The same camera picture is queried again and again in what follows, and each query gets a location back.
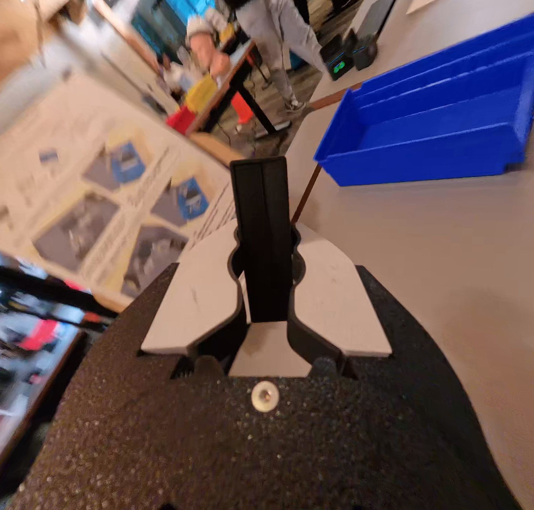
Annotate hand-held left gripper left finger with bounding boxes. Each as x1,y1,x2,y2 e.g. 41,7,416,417
141,220,249,362

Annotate black network switch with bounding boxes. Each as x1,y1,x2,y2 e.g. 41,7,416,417
230,156,291,324

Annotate printed instruction sheet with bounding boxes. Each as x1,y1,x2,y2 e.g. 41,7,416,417
0,72,238,306

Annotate red plastic bin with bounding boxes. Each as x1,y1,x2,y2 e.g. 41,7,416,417
166,105,199,135

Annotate wooden table with black legs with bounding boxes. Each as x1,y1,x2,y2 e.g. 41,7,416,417
186,40,279,136

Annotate wooden clipboard stand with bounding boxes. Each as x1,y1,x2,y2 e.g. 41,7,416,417
94,132,236,312

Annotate black box with green light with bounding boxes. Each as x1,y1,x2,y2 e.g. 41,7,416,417
320,34,355,81

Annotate yellow plastic bin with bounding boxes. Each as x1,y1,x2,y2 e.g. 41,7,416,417
184,76,219,114

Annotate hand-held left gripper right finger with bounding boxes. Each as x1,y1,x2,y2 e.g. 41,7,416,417
287,222,393,358

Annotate black flat mat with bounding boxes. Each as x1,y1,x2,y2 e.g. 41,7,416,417
357,0,403,39

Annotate blue plastic bin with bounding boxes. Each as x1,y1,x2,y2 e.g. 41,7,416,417
314,13,534,186

